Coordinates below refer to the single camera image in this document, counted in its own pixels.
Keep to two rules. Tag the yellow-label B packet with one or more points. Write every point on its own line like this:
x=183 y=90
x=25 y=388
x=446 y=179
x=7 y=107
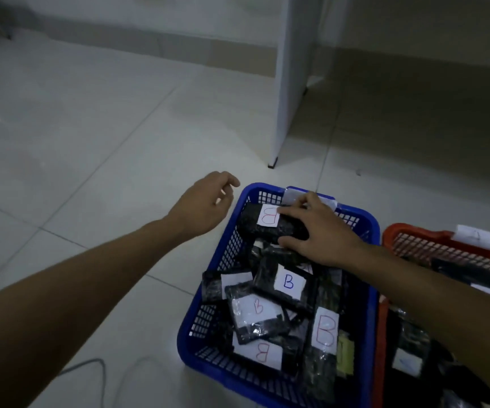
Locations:
x=345 y=354

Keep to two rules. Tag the red plastic basket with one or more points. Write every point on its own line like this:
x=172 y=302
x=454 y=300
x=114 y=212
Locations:
x=419 y=242

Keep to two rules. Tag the white desk side panel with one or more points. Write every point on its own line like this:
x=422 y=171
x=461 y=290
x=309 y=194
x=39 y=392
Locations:
x=291 y=80

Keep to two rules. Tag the person's left forearm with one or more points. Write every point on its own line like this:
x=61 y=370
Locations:
x=66 y=301

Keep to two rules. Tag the blue plastic basket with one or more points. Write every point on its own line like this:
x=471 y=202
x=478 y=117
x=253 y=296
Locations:
x=202 y=361

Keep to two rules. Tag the large white paper tag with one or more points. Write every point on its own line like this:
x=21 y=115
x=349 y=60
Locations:
x=289 y=195

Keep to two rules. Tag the person's left hand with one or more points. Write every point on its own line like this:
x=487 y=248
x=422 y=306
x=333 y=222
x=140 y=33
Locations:
x=202 y=203

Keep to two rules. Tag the small white paper tag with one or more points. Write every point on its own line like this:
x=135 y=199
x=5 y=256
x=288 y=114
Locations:
x=474 y=237

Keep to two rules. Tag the person's right forearm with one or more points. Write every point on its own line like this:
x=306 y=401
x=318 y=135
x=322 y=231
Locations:
x=449 y=305

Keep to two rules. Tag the person's right hand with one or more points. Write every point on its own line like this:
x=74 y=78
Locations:
x=330 y=237

